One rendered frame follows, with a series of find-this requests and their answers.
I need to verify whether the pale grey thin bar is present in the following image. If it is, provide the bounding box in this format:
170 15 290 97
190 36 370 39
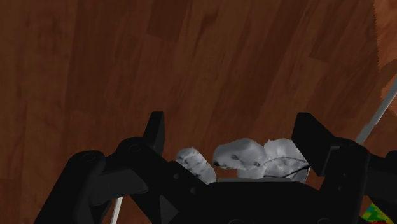
355 76 397 145
109 196 124 224

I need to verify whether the green red yellow patterned thing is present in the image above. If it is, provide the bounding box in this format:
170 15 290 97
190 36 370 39
361 202 395 224

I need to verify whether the white grey plush toy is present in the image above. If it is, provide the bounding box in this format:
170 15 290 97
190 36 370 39
176 137 311 185

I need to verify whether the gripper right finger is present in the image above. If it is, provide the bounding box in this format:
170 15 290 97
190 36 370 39
291 112 397 224

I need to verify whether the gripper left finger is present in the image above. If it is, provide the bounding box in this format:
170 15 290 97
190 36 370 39
33 111 208 224

